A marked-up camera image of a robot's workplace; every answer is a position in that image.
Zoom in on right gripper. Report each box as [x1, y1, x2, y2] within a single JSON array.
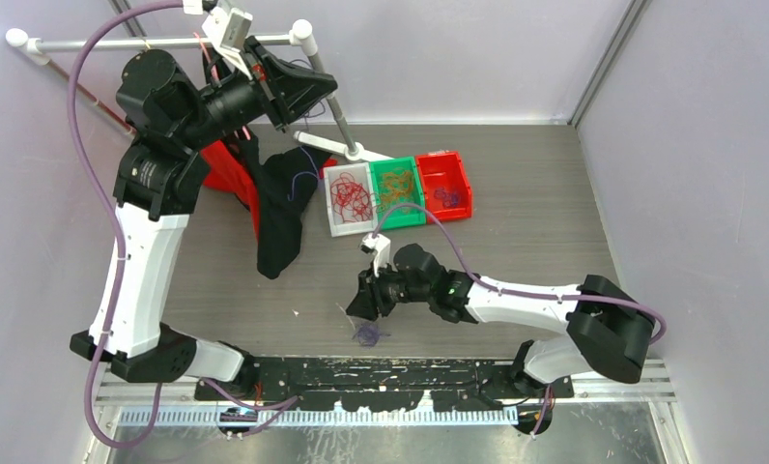
[[346, 257, 433, 321]]

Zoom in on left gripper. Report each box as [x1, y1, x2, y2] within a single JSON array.
[[174, 36, 337, 153]]

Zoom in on purple string cable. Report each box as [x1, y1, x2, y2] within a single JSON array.
[[285, 57, 470, 350]]

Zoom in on red string cable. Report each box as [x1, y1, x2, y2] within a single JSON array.
[[328, 167, 377, 225]]

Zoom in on orange string cable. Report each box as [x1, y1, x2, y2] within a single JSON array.
[[375, 167, 421, 213]]

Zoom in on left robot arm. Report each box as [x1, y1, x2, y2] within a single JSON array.
[[70, 38, 338, 399]]

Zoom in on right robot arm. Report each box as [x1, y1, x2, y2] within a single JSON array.
[[345, 244, 657, 397]]

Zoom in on pink hanger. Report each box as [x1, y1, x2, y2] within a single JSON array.
[[193, 32, 251, 141]]

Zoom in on metal clothes rack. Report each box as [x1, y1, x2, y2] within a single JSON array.
[[5, 19, 387, 162]]

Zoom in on black cloth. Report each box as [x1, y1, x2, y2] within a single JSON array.
[[208, 46, 331, 279]]

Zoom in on red cloth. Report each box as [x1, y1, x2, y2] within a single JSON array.
[[201, 141, 260, 238]]

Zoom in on white plastic bin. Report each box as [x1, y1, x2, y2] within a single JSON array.
[[324, 162, 378, 237]]

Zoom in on green plastic bin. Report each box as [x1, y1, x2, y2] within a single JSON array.
[[369, 157, 426, 230]]

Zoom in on red plastic bin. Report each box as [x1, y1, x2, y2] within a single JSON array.
[[415, 151, 473, 222]]

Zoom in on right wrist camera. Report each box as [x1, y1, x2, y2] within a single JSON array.
[[359, 232, 391, 278]]

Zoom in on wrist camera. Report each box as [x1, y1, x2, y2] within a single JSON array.
[[359, 232, 391, 278], [181, 0, 253, 80]]

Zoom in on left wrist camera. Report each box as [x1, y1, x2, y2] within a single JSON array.
[[181, 0, 253, 80]]

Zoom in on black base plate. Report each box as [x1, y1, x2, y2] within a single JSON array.
[[224, 357, 545, 413]]

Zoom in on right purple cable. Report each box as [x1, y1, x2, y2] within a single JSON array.
[[371, 202, 669, 438]]

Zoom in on aluminium rail frame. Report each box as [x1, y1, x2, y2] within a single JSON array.
[[95, 358, 677, 428]]

